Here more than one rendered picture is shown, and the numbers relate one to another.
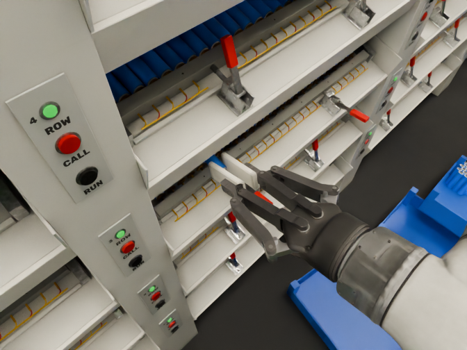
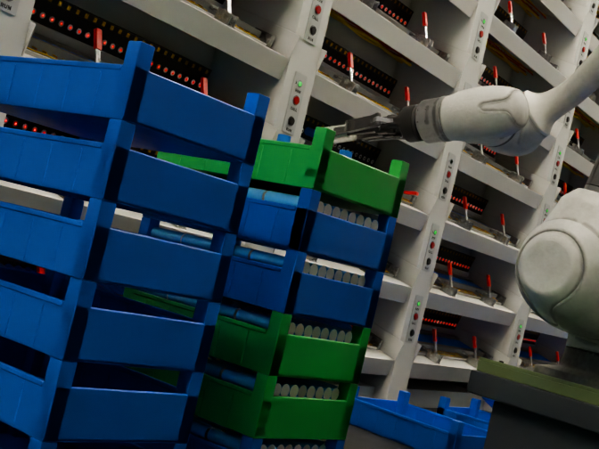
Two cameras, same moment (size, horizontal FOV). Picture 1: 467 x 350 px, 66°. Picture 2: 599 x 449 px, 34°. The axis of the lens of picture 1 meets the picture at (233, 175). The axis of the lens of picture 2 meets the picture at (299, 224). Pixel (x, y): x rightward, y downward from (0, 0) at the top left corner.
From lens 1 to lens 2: 191 cm
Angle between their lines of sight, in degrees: 58
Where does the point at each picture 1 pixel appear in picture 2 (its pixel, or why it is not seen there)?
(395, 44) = (430, 188)
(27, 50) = not seen: outside the picture
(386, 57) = (425, 200)
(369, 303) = (432, 107)
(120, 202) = (308, 64)
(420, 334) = (455, 97)
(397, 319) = (445, 102)
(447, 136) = not seen: hidden behind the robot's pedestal
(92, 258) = (286, 84)
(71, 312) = not seen: hidden behind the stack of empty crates
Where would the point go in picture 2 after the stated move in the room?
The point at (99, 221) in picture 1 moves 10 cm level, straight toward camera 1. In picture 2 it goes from (300, 62) to (338, 64)
